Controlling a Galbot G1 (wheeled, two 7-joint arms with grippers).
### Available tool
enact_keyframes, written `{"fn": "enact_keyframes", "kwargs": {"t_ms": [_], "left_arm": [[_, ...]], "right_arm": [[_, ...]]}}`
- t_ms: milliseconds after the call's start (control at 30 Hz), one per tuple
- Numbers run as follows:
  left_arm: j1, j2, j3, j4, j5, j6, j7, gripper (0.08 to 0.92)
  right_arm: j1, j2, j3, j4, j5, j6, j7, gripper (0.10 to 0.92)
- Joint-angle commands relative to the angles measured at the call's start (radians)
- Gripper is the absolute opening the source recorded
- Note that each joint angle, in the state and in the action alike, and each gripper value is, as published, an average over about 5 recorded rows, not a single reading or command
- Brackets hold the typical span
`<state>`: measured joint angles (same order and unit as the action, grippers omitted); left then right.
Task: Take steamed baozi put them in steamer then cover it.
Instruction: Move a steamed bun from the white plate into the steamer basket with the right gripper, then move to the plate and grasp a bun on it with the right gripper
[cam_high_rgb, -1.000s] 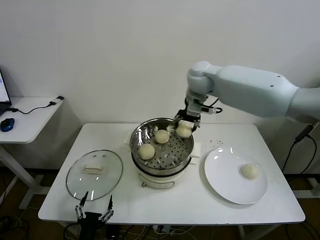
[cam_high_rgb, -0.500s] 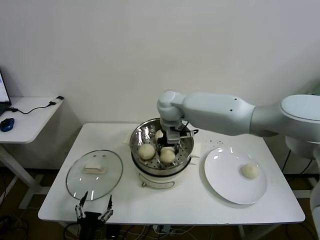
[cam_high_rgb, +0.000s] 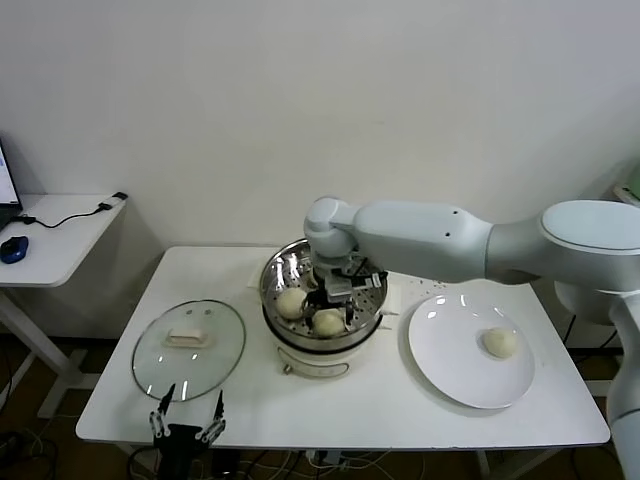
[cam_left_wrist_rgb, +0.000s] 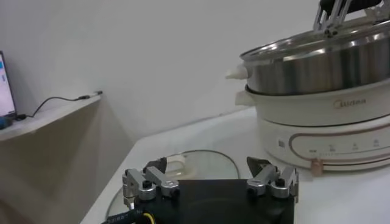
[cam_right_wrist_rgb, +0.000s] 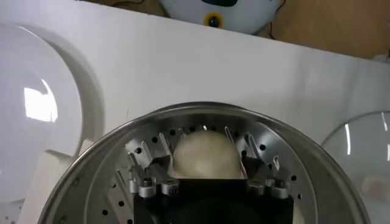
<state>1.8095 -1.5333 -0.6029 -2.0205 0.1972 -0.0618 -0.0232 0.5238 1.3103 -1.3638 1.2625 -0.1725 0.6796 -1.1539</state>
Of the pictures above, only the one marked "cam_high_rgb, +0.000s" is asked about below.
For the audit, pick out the pale green shelf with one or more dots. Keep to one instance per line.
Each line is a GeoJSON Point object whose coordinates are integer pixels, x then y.
{"type": "Point", "coordinates": [632, 185]}

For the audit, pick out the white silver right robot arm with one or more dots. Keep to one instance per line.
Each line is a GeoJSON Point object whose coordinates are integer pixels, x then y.
{"type": "Point", "coordinates": [450, 240]}

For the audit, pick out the white side desk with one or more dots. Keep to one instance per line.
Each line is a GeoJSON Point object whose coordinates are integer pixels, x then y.
{"type": "Point", "coordinates": [60, 250]}

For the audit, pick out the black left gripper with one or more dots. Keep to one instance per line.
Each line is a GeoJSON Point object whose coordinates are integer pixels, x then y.
{"type": "Point", "coordinates": [182, 445]}

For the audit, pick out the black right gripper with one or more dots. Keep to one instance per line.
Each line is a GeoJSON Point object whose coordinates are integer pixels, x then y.
{"type": "Point", "coordinates": [337, 290]}

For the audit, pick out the white round plate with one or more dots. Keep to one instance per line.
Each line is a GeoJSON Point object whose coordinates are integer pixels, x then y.
{"type": "Point", "coordinates": [450, 360]}

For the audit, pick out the stainless steel steamer basket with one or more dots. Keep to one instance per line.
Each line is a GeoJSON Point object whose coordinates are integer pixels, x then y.
{"type": "Point", "coordinates": [280, 280]}

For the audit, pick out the blue computer mouse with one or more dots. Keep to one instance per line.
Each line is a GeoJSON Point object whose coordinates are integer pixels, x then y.
{"type": "Point", "coordinates": [14, 249]}

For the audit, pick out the computer monitor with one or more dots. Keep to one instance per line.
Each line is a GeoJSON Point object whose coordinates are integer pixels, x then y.
{"type": "Point", "coordinates": [6, 185]}

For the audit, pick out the white steamed baozi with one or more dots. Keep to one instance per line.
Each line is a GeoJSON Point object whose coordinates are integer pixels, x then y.
{"type": "Point", "coordinates": [328, 324]}
{"type": "Point", "coordinates": [291, 302]}
{"type": "Point", "coordinates": [500, 342]}

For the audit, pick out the white power strip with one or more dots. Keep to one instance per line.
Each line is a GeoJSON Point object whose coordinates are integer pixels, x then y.
{"type": "Point", "coordinates": [325, 457]}

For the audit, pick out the white electric cooker base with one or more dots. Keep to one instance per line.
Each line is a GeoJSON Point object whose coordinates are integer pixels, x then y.
{"type": "Point", "coordinates": [310, 367]}

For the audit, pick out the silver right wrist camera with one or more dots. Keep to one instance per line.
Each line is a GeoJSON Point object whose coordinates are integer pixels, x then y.
{"type": "Point", "coordinates": [372, 281]}

